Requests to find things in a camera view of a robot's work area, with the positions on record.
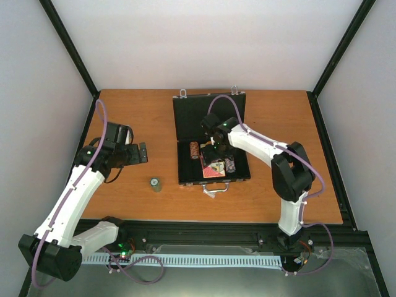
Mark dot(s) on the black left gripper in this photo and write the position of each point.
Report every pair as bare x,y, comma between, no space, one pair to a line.
135,156

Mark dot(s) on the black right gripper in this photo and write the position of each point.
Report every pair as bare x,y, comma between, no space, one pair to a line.
210,155

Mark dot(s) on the blue poker chip stack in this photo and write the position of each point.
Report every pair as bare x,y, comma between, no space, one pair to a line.
230,165

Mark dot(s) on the red back card deck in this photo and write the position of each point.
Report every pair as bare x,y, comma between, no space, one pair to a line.
214,170

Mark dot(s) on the red poker chip stack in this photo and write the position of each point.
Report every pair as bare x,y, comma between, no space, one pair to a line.
194,150

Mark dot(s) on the green poker chip stack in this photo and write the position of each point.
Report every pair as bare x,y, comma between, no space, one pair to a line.
155,184

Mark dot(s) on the black poker set case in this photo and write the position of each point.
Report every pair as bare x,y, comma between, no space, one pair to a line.
189,111

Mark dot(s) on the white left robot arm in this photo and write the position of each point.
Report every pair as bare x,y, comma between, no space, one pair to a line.
54,249

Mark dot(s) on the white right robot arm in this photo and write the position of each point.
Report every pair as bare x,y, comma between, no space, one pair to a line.
292,177

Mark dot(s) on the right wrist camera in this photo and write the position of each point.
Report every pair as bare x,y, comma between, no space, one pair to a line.
209,123

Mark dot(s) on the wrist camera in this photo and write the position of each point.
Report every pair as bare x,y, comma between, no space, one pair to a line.
209,123
119,134

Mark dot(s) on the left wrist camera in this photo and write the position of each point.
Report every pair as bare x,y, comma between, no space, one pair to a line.
119,134

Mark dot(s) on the light blue cable duct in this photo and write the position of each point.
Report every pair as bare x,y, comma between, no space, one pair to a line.
202,261

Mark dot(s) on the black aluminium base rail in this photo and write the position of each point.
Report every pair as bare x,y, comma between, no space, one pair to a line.
259,237

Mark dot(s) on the black frame post left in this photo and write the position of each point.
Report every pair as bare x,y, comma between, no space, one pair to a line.
69,45

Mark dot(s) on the black frame post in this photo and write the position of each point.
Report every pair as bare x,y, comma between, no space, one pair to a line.
69,45
352,29

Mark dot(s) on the black frame post right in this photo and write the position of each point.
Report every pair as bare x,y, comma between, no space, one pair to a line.
352,29

